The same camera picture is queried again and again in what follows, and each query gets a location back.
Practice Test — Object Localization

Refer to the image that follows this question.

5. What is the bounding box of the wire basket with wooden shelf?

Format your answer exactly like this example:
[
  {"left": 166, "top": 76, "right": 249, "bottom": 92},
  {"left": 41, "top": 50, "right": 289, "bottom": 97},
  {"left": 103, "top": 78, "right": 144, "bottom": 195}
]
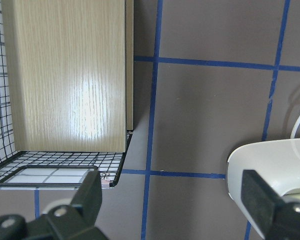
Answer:
[{"left": 0, "top": 0, "right": 134, "bottom": 190}]

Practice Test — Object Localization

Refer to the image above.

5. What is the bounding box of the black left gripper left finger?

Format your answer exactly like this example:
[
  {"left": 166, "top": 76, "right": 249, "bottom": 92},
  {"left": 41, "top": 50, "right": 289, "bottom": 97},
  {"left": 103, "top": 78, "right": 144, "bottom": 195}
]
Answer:
[{"left": 45, "top": 171, "right": 103, "bottom": 240}]

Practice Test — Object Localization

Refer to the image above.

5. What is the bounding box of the white two-slot toaster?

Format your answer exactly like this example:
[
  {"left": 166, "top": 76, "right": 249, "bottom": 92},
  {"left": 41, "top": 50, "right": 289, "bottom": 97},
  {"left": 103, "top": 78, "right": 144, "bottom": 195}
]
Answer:
[{"left": 226, "top": 138, "right": 300, "bottom": 238}]

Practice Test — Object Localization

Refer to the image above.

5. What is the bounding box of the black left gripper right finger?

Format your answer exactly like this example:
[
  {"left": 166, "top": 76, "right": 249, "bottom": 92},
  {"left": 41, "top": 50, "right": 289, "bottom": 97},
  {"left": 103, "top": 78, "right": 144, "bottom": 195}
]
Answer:
[{"left": 241, "top": 169, "right": 300, "bottom": 240}]

